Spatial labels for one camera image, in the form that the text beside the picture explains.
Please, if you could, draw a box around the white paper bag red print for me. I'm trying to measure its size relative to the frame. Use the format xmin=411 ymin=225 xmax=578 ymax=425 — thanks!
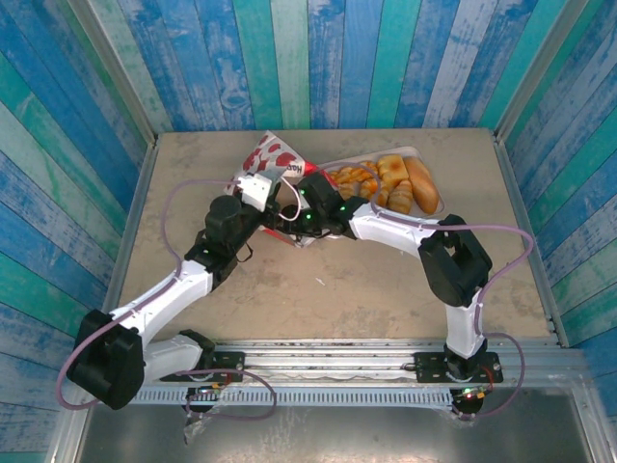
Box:
xmin=235 ymin=129 xmax=322 ymax=250

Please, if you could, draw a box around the braided fake bread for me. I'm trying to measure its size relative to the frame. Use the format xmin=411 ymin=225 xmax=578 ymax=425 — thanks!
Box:
xmin=327 ymin=161 xmax=382 ymax=194

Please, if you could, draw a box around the striped fake croissant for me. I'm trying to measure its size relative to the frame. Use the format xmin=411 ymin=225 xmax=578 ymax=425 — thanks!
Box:
xmin=388 ymin=178 xmax=415 ymax=216

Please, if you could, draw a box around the square fake toast loaf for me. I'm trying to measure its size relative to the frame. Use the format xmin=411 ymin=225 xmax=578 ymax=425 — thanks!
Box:
xmin=375 ymin=153 xmax=409 ymax=187

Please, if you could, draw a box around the long fake baguette loaf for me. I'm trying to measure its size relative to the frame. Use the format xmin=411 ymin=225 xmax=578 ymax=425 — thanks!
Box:
xmin=403 ymin=156 xmax=441 ymax=216

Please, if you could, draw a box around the white plastic tray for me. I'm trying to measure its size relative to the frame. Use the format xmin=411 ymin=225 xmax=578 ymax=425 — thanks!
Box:
xmin=312 ymin=146 xmax=445 ymax=247

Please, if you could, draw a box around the steel sheet panel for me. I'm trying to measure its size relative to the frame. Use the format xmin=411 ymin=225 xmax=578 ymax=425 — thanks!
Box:
xmin=71 ymin=402 xmax=597 ymax=463

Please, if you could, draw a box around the aluminium table side rail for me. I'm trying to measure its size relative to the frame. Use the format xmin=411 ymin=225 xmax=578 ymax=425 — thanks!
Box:
xmin=494 ymin=134 xmax=571 ymax=348
xmin=90 ymin=139 xmax=160 ymax=347

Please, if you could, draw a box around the aluminium mounting rail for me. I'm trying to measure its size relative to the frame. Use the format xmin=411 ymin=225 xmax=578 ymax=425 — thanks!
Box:
xmin=71 ymin=339 xmax=588 ymax=387

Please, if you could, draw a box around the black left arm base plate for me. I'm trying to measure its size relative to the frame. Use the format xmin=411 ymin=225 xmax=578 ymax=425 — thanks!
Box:
xmin=158 ymin=350 xmax=247 ymax=384

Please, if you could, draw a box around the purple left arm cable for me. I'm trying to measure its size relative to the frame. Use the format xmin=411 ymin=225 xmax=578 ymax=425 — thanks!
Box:
xmin=56 ymin=178 xmax=280 ymax=421

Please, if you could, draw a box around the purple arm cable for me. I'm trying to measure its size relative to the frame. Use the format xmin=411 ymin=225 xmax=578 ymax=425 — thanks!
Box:
xmin=315 ymin=162 xmax=535 ymax=422
xmin=56 ymin=178 xmax=280 ymax=421

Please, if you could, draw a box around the grey slotted cable duct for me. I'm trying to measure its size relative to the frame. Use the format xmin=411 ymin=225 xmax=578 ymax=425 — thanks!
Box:
xmin=90 ymin=387 xmax=457 ymax=408

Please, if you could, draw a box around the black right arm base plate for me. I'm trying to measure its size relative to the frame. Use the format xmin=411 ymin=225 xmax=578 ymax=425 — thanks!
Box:
xmin=413 ymin=350 xmax=504 ymax=385

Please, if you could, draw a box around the aluminium frame post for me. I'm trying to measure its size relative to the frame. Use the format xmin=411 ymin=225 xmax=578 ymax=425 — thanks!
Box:
xmin=492 ymin=0 xmax=593 ymax=144
xmin=67 ymin=0 xmax=158 ymax=146

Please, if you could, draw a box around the black round cable mount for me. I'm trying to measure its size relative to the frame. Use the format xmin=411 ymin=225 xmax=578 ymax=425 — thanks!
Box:
xmin=452 ymin=398 xmax=486 ymax=421
xmin=182 ymin=398 xmax=216 ymax=444

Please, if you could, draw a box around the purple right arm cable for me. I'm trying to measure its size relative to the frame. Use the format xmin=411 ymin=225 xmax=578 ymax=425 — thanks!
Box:
xmin=315 ymin=162 xmax=535 ymax=422

